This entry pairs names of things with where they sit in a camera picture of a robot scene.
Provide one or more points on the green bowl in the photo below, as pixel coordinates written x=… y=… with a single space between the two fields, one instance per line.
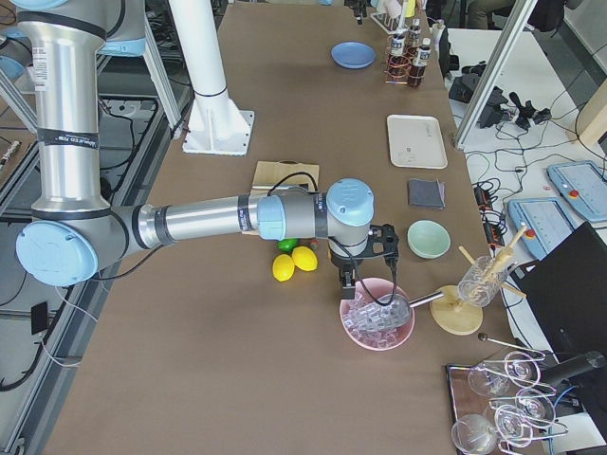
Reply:
x=428 y=239

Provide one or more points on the blue plate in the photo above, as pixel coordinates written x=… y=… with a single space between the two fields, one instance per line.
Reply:
x=353 y=55

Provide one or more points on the grey folded cloth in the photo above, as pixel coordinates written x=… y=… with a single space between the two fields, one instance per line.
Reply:
x=428 y=194

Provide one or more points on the steel ice scoop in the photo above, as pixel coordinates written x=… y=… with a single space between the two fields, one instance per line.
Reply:
x=396 y=310

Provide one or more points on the green lime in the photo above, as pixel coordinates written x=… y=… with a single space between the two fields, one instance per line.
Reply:
x=287 y=245

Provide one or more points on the glass mug on stand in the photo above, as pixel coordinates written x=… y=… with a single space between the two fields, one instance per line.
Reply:
x=480 y=284

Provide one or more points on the wooden cutting board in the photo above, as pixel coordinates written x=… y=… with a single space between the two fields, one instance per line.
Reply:
x=284 y=175

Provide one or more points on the tea bottle white cap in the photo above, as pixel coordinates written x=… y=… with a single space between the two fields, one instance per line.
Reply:
x=396 y=63

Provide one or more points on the yellow lemon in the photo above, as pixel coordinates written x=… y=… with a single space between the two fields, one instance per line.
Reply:
x=283 y=268
x=304 y=258

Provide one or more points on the cream rabbit tray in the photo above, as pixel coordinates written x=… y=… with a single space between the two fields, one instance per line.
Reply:
x=416 y=142

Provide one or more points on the copper wire bottle rack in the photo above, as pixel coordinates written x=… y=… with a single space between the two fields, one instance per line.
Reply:
x=407 y=56

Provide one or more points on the aluminium frame post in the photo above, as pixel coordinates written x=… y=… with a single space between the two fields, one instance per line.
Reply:
x=508 y=38

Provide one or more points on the blue teach pendant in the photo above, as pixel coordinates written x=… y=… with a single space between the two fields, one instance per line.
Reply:
x=548 y=223
x=582 y=185

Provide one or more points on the pink bowl with ice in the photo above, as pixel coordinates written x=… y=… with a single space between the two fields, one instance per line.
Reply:
x=359 y=317

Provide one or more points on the wine glass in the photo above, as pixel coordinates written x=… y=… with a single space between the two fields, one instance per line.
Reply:
x=474 y=434
x=522 y=369
x=488 y=380

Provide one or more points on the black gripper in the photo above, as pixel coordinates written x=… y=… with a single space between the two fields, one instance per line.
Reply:
x=344 y=262

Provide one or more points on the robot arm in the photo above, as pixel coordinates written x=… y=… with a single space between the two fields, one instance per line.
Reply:
x=77 y=229

